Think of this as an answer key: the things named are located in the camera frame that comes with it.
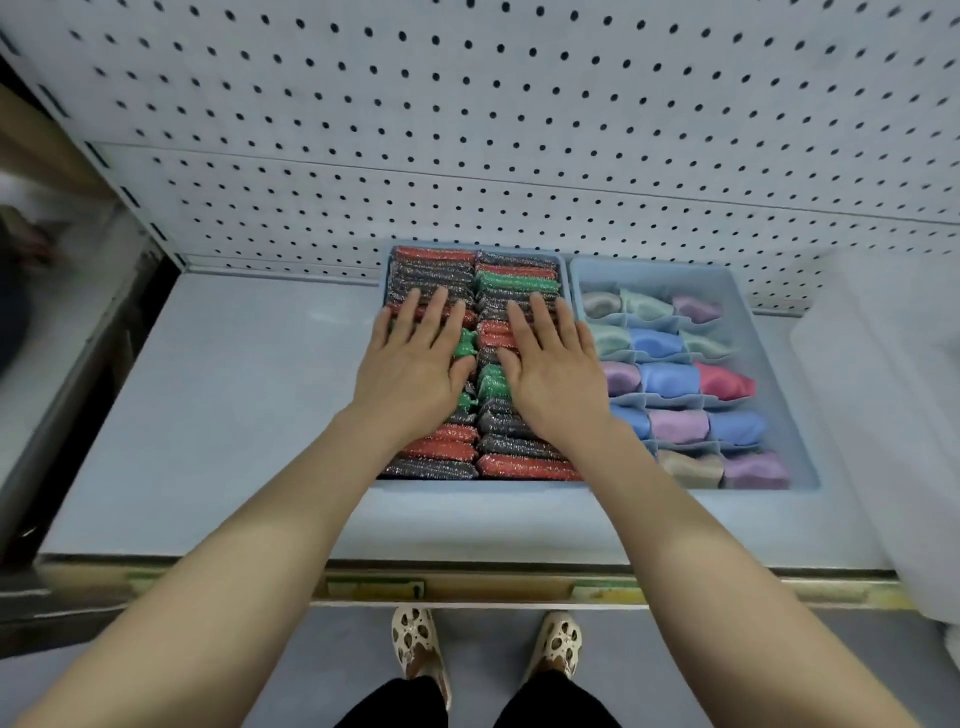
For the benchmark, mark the person's left hand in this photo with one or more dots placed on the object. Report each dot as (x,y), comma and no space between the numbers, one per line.
(409,367)

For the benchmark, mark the person's right hand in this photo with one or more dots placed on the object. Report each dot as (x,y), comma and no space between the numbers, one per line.
(551,375)

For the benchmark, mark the person's right middle finger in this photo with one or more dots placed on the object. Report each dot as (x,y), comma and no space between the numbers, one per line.
(543,315)

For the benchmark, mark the person's right thumb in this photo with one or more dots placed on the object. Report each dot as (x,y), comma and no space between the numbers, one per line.
(508,367)

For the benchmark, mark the person's left thumb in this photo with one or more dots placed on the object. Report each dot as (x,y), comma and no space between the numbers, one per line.
(463,367)

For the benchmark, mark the person's left little finger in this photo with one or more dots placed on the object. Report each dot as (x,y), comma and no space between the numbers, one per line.
(382,328)

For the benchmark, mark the person's right little finger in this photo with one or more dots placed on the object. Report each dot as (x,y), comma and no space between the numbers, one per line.
(589,341)

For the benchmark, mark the person's left middle finger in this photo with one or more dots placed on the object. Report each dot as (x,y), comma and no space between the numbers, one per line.
(436,315)

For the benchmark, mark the person's left forearm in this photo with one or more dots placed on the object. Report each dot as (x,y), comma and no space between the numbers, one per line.
(247,570)

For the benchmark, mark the person's right forearm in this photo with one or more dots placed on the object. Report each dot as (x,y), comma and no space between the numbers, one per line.
(712,577)

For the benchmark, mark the rows of glittery folded socks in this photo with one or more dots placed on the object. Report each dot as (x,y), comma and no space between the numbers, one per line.
(517,450)

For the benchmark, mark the group of pastel folded socks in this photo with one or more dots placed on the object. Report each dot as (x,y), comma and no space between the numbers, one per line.
(675,382)

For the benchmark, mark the plain blue plastic tray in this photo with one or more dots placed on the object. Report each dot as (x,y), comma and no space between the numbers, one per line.
(379,486)

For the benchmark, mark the pale blue shelf board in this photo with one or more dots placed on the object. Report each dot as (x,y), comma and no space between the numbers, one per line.
(240,390)

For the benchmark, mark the white pegboard back panel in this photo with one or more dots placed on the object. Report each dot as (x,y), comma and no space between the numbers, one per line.
(480,127)

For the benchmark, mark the blue divided organizer tray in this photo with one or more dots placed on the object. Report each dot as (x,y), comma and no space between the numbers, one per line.
(804,450)

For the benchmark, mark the person's left beige perforated shoe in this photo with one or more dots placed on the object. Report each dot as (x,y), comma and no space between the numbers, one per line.
(416,645)

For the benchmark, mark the person's beige perforated shoe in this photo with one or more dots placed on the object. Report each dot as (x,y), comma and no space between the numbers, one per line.
(556,645)
(416,645)

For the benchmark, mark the person's right beige perforated shoe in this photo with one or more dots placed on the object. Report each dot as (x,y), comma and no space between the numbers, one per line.
(556,645)

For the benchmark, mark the white slotted shelf upright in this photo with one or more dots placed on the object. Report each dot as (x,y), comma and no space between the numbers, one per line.
(112,176)

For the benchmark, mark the white plastic bag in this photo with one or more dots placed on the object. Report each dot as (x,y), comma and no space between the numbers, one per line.
(892,420)

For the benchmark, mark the white metal shelf board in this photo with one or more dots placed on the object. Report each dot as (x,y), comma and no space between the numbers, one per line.
(67,360)

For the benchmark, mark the person's right black trouser leg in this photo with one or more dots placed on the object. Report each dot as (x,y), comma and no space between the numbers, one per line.
(555,701)

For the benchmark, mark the person's black trouser leg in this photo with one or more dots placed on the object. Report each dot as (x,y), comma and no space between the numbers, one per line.
(555,701)
(397,705)

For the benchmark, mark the person's left black trouser leg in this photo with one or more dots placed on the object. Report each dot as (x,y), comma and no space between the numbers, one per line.
(397,705)

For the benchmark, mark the brown cardboard box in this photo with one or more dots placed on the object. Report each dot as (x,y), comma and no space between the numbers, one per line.
(41,142)

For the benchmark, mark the shelf edge label rail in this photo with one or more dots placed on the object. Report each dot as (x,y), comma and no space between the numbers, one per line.
(480,589)

